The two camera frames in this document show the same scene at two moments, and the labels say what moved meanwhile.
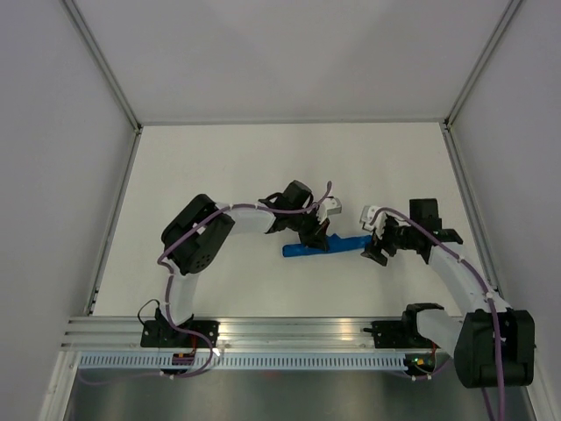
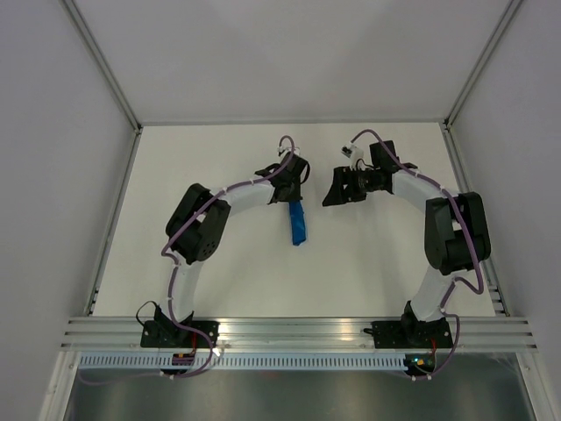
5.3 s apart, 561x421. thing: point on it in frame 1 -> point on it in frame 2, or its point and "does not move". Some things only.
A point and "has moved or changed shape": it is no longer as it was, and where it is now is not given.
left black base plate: [157, 333] does not move
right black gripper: [372, 251] -> [344, 175]
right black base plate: [399, 334] does not move
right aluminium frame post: [500, 29] does not move
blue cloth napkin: [334, 243] has moved or changed shape
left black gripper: [316, 238] -> [295, 196]
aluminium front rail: [237, 333] does not move
